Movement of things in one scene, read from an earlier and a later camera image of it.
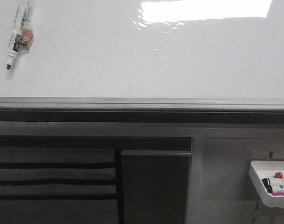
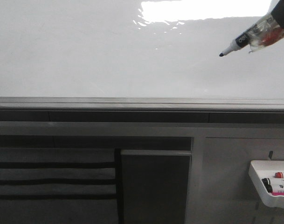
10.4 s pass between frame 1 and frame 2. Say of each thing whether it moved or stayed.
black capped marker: stayed
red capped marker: stayed
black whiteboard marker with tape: moved
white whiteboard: stayed
